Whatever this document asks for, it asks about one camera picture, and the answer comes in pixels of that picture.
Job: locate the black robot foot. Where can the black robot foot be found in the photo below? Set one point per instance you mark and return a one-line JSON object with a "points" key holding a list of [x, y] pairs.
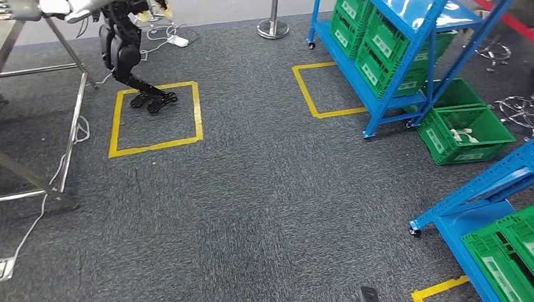
{"points": [[370, 294]]}

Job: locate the yellow floor tape outline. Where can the yellow floor tape outline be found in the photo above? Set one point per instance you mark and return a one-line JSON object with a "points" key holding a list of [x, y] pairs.
{"points": [[438, 288], [306, 91], [114, 125]]}

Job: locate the chrome stanchion post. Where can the chrome stanchion post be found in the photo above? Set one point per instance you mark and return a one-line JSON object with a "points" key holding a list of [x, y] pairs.
{"points": [[273, 27]]}

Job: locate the black swivel stool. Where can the black swivel stool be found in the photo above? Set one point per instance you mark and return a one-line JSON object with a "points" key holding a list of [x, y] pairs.
{"points": [[517, 110]]}

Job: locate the red barrier belt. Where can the red barrier belt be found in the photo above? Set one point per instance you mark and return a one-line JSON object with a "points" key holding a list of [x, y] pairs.
{"points": [[509, 18]]}

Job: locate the standing robot silver arm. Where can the standing robot silver arm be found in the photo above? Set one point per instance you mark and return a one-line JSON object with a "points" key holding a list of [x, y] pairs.
{"points": [[21, 10]]}

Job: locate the white power strip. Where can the white power strip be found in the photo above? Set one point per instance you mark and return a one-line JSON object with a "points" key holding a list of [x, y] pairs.
{"points": [[178, 41]]}

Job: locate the black humanoid robot legs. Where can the black humanoid robot legs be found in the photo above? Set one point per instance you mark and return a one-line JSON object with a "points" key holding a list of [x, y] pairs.
{"points": [[123, 54]]}

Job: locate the open green plastic crate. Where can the open green plastic crate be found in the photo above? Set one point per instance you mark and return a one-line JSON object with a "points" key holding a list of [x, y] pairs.
{"points": [[459, 93], [442, 141]]}

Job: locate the white plastic cover part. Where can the white plastic cover part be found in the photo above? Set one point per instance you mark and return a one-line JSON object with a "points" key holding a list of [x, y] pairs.
{"points": [[81, 10]]}

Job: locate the chrome stool base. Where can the chrome stool base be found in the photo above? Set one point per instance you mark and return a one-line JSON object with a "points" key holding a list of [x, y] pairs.
{"points": [[494, 52]]}

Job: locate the steel workbench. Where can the steel workbench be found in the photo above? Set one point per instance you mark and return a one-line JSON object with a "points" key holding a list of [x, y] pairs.
{"points": [[77, 108]]}

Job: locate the white parts inside crate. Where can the white parts inside crate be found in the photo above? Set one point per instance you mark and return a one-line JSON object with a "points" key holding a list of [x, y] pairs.
{"points": [[464, 135]]}

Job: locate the blue metal shelf rack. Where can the blue metal shelf rack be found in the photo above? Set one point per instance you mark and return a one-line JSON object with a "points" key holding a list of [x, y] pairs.
{"points": [[459, 196], [354, 79]]}

